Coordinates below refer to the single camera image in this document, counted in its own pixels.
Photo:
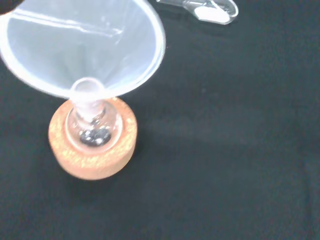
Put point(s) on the black bench cloth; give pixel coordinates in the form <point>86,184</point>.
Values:
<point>225,150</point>

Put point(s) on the small round-bottom glass flask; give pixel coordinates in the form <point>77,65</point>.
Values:
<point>95,136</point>

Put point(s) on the translucent plastic funnel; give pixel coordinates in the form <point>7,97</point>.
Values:
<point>75,45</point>

